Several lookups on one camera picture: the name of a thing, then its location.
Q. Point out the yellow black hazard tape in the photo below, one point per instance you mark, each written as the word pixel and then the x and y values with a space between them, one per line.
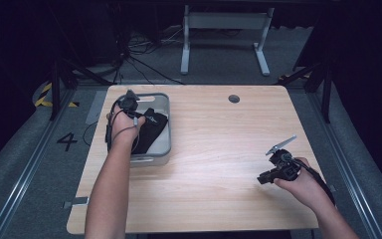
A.
pixel 44 94

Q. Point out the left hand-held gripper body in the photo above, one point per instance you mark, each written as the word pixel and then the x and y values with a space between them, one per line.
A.
pixel 129 101

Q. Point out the grey plastic bin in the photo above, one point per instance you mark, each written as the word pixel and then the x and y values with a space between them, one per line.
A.
pixel 162 146

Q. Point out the person's right hand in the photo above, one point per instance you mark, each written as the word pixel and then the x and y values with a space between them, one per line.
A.
pixel 306 187

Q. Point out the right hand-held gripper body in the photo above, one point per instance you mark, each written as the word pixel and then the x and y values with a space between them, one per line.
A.
pixel 283 167

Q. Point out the metal floor rail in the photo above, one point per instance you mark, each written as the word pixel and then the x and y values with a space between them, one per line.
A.
pixel 23 179
pixel 348 179

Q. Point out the person's left hand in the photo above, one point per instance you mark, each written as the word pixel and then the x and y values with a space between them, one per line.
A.
pixel 122 127

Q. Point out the silver table edge bracket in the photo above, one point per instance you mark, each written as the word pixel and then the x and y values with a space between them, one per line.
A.
pixel 79 201

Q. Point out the black metal stand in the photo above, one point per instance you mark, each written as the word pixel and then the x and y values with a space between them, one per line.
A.
pixel 57 89
pixel 326 93

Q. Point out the white metal desk frame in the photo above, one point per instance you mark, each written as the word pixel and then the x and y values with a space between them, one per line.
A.
pixel 225 20

